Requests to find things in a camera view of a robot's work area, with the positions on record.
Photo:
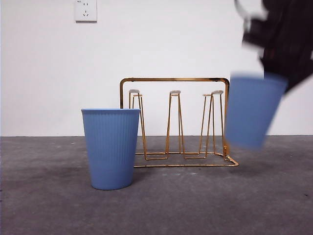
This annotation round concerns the white wall socket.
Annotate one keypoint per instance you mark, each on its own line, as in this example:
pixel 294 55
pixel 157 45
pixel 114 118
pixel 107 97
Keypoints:
pixel 85 11

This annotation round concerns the blue ribbed plastic cup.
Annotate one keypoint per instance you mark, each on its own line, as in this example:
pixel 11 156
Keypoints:
pixel 254 112
pixel 111 151

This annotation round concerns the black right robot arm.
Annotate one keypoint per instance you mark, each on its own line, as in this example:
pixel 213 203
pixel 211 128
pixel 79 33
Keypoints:
pixel 288 29

